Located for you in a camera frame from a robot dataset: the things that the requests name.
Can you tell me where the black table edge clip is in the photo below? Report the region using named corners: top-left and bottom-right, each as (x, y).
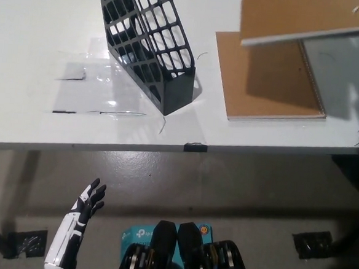
top-left (183, 141), bottom-right (208, 153)

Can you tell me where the brown spiral notebook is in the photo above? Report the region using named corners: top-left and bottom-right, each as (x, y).
top-left (237, 0), bottom-right (359, 55)
top-left (210, 31), bottom-right (333, 129)

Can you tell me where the teal printed box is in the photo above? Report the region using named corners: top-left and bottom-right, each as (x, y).
top-left (119, 218), bottom-right (213, 267)

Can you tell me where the black lattice book holder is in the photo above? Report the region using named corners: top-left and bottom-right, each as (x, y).
top-left (88, 0), bottom-right (201, 118)

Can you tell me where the white and black left hand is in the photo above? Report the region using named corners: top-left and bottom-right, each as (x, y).
top-left (42, 174), bottom-right (108, 269)

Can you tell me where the black table frame bar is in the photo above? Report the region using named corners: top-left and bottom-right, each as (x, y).
top-left (328, 154), bottom-right (359, 192)

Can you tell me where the transparent plastic sheet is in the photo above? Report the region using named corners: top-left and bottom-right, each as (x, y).
top-left (44, 33), bottom-right (171, 121)

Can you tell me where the black floor tape patch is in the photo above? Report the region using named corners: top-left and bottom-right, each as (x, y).
top-left (3, 227), bottom-right (49, 260)
top-left (290, 228), bottom-right (335, 262)

